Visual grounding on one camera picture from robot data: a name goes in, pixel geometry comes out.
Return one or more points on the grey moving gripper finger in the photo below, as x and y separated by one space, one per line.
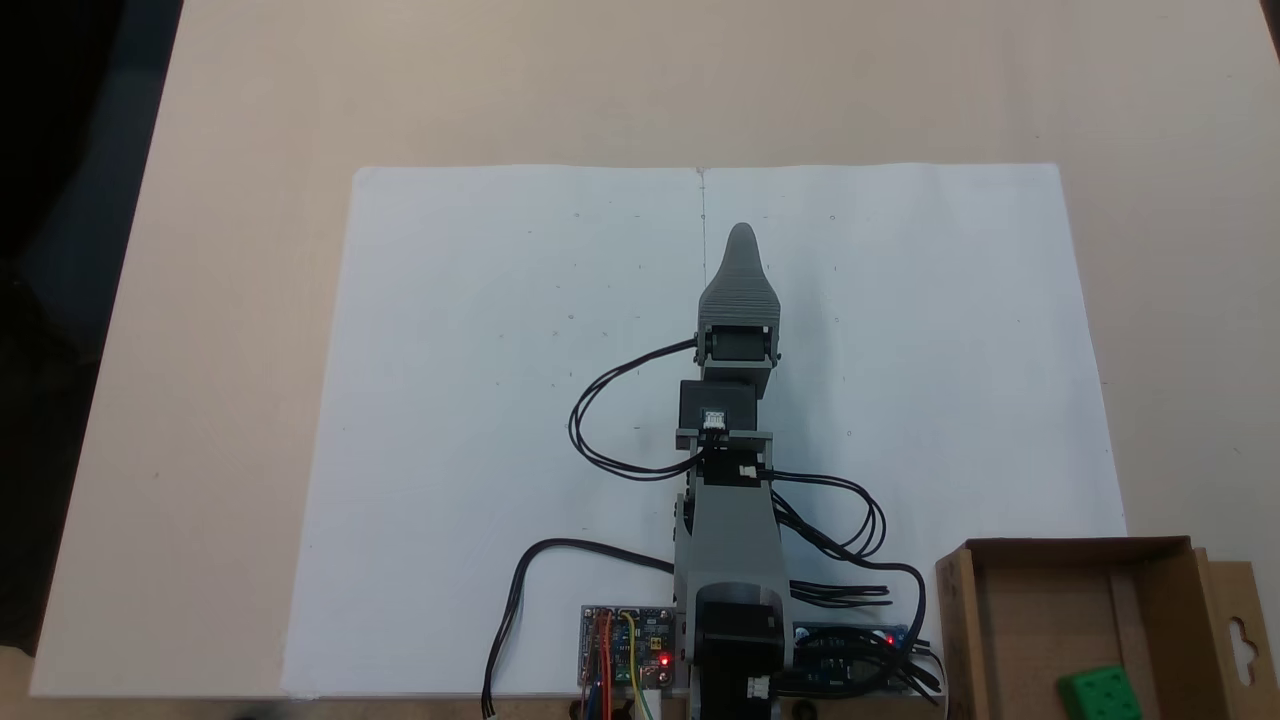
741 295

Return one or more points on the green dice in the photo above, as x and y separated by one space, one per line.
1100 695

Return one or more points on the white paper sheet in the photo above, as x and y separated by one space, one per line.
950 380
450 480

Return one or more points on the blue circuit board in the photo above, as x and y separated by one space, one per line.
840 670

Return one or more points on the brown cardboard box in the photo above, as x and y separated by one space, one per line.
1030 620

